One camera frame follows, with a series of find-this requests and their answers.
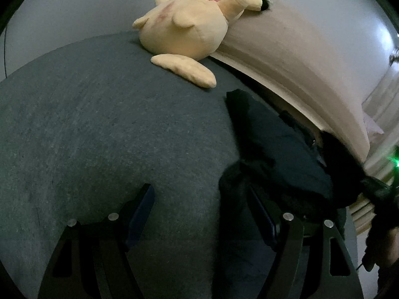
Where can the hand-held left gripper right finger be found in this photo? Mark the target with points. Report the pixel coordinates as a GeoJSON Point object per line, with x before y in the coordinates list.
{"type": "Point", "coordinates": [265, 221]}

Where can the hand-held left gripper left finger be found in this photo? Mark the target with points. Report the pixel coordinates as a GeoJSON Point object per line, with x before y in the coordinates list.
{"type": "Point", "coordinates": [141, 211]}

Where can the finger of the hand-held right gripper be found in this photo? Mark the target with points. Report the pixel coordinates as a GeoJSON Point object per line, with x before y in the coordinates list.
{"type": "Point", "coordinates": [339, 158]}

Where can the dark padded jacket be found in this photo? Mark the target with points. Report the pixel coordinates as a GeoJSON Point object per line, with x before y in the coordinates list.
{"type": "Point", "coordinates": [280, 149]}

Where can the person's right hand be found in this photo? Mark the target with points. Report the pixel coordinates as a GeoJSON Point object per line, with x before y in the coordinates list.
{"type": "Point", "coordinates": [389, 244]}

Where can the white curtain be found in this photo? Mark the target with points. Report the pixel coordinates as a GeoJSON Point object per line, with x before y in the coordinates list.
{"type": "Point", "coordinates": [383, 99]}

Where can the beige padded headboard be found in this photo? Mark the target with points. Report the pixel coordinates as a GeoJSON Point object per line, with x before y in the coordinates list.
{"type": "Point", "coordinates": [299, 53]}

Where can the yellow plush toy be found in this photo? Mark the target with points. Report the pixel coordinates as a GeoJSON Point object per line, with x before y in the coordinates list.
{"type": "Point", "coordinates": [184, 28]}

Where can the white wardrobe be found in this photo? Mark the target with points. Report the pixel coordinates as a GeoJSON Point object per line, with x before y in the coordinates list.
{"type": "Point", "coordinates": [78, 12]}

